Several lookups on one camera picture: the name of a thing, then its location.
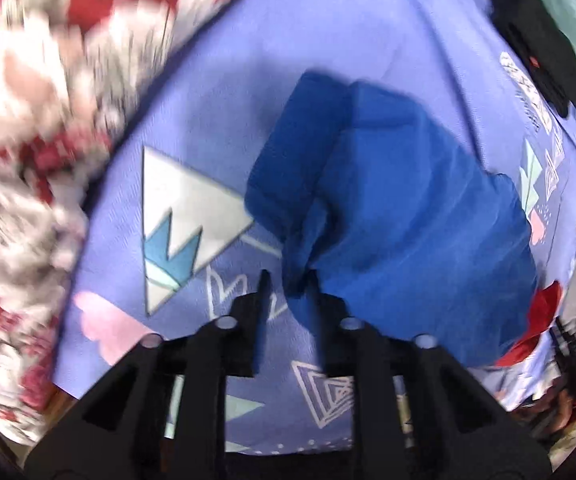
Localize red and blue pants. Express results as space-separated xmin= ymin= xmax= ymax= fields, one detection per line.
xmin=245 ymin=72 xmax=561 ymax=367

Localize black folded garment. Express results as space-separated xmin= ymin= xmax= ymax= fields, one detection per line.
xmin=490 ymin=0 xmax=576 ymax=118

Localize blue printed bed sheet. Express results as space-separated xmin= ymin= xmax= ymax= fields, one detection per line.
xmin=54 ymin=0 xmax=576 ymax=398

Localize floral quilt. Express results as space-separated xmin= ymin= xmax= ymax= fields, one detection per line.
xmin=0 ymin=0 xmax=231 ymax=446

